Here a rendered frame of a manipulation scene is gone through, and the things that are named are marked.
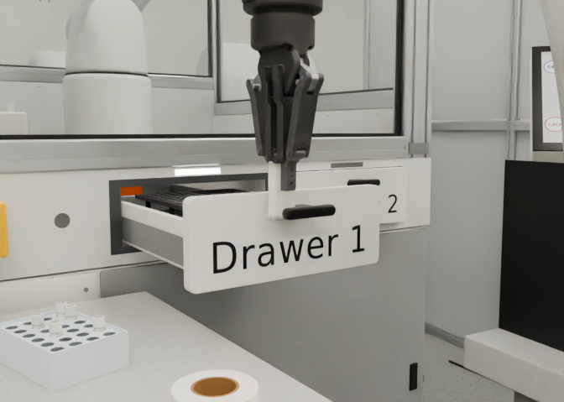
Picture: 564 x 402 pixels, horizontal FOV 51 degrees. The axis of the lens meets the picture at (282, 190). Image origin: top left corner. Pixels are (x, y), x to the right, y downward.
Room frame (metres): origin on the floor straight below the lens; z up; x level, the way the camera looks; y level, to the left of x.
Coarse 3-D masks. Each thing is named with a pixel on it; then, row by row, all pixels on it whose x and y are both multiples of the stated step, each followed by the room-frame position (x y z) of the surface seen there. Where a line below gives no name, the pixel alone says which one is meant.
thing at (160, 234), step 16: (128, 208) 0.87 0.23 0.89; (144, 208) 0.83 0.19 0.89; (160, 208) 1.01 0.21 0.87; (128, 224) 0.86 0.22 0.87; (144, 224) 0.81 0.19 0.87; (160, 224) 0.77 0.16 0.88; (176, 224) 0.73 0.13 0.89; (128, 240) 0.86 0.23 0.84; (144, 240) 0.81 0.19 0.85; (160, 240) 0.77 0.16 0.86; (176, 240) 0.72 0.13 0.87; (160, 256) 0.77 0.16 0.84; (176, 256) 0.72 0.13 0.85
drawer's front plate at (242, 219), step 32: (256, 192) 0.72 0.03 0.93; (320, 192) 0.76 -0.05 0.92; (352, 192) 0.79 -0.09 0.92; (192, 224) 0.66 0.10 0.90; (224, 224) 0.68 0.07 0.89; (256, 224) 0.71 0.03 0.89; (288, 224) 0.73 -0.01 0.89; (320, 224) 0.76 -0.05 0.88; (352, 224) 0.79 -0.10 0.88; (192, 256) 0.66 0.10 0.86; (224, 256) 0.68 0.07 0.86; (256, 256) 0.70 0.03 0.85; (352, 256) 0.79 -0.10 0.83; (192, 288) 0.66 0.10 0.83; (224, 288) 0.68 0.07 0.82
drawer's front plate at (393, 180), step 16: (304, 176) 1.06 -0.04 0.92; (320, 176) 1.08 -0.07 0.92; (336, 176) 1.10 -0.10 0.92; (352, 176) 1.12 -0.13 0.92; (368, 176) 1.14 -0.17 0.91; (384, 176) 1.17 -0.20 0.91; (400, 176) 1.19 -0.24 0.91; (384, 192) 1.17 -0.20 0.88; (400, 192) 1.19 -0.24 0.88; (384, 208) 1.17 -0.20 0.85; (400, 208) 1.19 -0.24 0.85
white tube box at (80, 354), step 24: (48, 312) 0.66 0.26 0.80; (0, 336) 0.60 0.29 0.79; (24, 336) 0.59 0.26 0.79; (48, 336) 0.59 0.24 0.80; (72, 336) 0.59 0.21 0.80; (96, 336) 0.59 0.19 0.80; (120, 336) 0.59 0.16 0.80; (0, 360) 0.60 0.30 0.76; (24, 360) 0.57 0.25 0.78; (48, 360) 0.54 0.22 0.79; (72, 360) 0.55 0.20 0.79; (96, 360) 0.57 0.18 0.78; (120, 360) 0.59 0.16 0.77; (48, 384) 0.54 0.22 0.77; (72, 384) 0.55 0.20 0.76
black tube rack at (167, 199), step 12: (168, 192) 0.98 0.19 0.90; (180, 192) 0.98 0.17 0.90; (192, 192) 0.98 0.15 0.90; (204, 192) 0.98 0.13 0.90; (216, 192) 0.99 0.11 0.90; (228, 192) 0.98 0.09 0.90; (240, 192) 0.98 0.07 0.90; (168, 204) 0.84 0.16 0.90; (180, 204) 0.83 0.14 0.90; (180, 216) 0.91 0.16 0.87
